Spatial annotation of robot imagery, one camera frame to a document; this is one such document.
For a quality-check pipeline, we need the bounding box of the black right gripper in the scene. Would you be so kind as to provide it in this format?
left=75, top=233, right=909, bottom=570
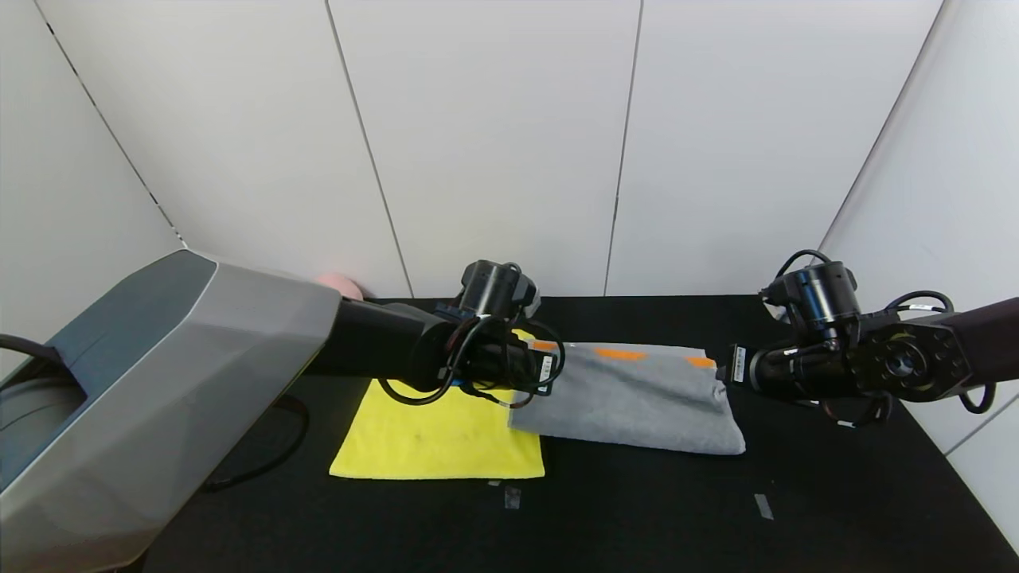
left=715, top=343, right=783, bottom=394

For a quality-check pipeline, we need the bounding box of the grey towel with orange marks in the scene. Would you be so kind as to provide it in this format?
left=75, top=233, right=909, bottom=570
left=508, top=341, right=748, bottom=456

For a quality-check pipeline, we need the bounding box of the yellow towel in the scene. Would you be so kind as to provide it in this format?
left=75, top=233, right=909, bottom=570
left=330, top=329, right=546, bottom=481

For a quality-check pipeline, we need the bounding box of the pink plush peach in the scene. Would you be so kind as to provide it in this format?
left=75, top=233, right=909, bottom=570
left=314, top=273, right=365, bottom=302

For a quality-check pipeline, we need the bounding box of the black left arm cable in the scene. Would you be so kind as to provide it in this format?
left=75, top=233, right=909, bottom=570
left=203, top=394, right=311, bottom=491

